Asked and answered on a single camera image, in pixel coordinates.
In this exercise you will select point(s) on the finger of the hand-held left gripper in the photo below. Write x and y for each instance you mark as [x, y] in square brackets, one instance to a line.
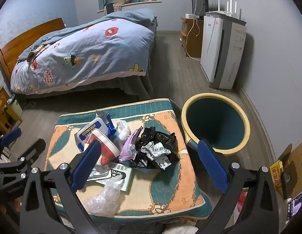
[31, 150]
[11, 136]

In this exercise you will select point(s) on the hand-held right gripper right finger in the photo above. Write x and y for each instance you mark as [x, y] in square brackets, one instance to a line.
[211, 165]

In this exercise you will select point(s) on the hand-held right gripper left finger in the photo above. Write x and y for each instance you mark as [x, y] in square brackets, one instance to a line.
[86, 165]

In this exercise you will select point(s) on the large silver foil pouch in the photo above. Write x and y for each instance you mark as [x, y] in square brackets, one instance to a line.
[99, 174]

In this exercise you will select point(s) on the white and red plastic tub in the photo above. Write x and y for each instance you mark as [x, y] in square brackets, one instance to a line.
[109, 146]

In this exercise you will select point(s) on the clear plastic bag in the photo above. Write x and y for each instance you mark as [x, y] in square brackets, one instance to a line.
[104, 197]

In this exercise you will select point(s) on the white and green medicine box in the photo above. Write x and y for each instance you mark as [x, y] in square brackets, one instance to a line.
[121, 175]

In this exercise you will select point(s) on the blue wet wipes pack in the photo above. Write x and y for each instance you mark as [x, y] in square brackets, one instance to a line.
[92, 129]

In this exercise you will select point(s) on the blue bin with yellow rim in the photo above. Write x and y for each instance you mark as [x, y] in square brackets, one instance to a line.
[214, 121]

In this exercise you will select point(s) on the purple wrapper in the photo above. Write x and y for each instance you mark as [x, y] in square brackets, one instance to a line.
[127, 151]

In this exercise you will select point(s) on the white thin plastic bag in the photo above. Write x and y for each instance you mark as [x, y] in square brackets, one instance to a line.
[123, 129]

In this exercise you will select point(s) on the white label paper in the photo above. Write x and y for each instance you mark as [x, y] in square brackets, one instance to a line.
[155, 151]

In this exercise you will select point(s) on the black plastic bag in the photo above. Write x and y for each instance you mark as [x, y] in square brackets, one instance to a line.
[151, 136]

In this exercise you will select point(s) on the wooden nightstand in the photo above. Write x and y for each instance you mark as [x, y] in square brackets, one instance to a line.
[2, 112]

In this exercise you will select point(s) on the jar with green lid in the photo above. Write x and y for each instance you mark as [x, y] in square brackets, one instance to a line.
[15, 106]

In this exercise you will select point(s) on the colourful printed box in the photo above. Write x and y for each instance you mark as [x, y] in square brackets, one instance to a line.
[242, 199]

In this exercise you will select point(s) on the teal and orange patterned cushion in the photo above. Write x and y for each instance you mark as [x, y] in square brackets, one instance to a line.
[165, 182]

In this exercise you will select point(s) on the yellow box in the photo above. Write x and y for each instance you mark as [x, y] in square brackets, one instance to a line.
[276, 174]

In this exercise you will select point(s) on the white furry rug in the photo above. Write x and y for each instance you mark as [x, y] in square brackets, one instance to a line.
[182, 228]

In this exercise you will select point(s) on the dark plastic hook plate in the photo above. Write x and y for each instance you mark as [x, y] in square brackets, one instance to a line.
[289, 180]

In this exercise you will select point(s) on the brown cardboard box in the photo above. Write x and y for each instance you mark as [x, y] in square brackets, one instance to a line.
[300, 151]

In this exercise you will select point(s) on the wooden bed with grey skirt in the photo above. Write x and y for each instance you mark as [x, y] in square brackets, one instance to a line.
[131, 85]

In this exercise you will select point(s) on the smartphone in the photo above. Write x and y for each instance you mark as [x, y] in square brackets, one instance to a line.
[297, 207]

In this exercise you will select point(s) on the white air purifier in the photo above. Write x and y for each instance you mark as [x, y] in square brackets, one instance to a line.
[214, 53]

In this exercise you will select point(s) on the bed with cartoon blue duvet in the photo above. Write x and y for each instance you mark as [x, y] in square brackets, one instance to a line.
[92, 43]

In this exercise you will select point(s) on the wooden cabinet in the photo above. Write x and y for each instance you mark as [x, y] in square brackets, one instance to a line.
[197, 36]

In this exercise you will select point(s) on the white router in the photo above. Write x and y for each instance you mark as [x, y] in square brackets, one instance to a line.
[230, 7]

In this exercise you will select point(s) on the plaid cloth item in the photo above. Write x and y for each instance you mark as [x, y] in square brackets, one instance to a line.
[118, 6]

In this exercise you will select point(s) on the wooden window sill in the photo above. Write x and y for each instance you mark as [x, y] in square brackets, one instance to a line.
[141, 3]

